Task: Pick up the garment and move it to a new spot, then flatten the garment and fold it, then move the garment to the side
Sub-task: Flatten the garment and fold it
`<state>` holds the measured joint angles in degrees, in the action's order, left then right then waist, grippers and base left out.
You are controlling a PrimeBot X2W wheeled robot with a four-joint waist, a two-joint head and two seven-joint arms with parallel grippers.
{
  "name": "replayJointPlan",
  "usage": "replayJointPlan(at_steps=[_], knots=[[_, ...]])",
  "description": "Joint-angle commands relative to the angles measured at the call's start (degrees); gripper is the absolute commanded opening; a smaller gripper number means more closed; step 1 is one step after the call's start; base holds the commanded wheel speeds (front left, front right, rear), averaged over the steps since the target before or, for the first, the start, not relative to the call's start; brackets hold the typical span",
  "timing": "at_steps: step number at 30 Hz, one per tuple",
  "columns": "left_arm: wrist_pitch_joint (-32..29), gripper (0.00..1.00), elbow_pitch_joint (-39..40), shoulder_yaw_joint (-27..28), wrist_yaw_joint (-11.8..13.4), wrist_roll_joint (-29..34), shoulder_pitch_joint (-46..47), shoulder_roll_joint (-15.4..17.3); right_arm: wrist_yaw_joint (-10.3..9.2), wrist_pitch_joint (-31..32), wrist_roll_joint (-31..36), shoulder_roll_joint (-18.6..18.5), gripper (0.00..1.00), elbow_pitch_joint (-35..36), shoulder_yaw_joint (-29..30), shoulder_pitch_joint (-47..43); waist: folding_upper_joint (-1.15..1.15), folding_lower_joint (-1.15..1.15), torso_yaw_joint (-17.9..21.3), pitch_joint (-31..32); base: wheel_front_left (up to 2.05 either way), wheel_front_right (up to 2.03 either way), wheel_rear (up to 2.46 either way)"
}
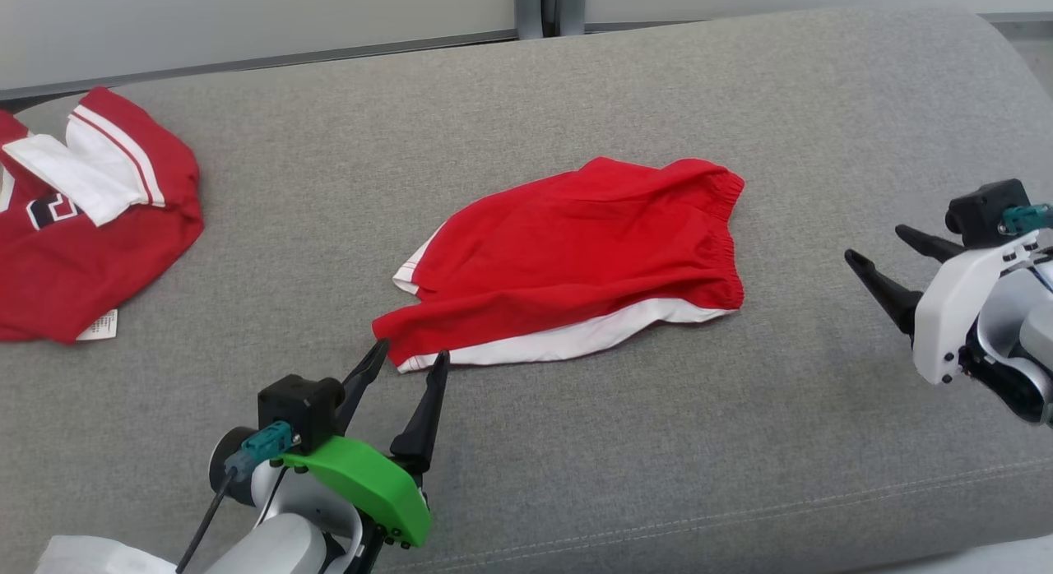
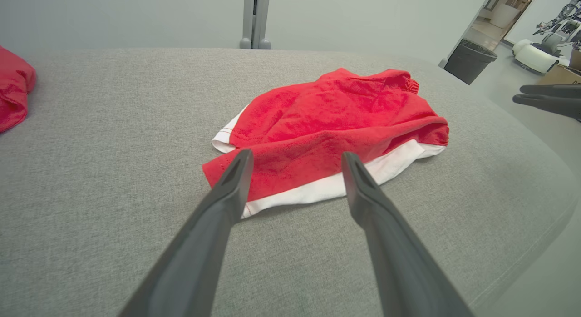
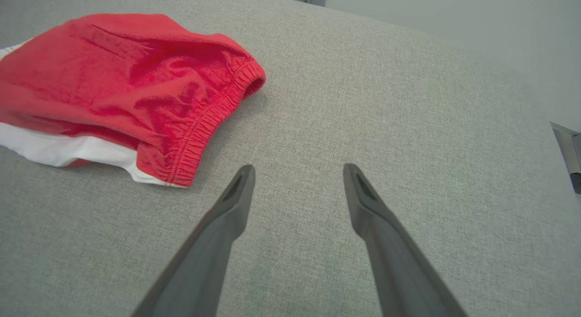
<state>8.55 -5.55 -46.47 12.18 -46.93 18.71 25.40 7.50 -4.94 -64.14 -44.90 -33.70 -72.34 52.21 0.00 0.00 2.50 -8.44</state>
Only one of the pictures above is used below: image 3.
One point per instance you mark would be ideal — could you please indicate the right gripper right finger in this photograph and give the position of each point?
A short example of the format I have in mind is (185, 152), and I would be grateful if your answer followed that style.
(404, 276)

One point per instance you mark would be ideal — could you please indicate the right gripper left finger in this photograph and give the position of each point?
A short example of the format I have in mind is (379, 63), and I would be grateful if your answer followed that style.
(199, 271)

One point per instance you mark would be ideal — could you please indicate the red shorts white stripe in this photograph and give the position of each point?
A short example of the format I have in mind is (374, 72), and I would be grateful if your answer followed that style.
(113, 81)

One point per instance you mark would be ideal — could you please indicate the grey fabric sofa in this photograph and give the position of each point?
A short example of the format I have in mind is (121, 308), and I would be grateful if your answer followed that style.
(317, 126)

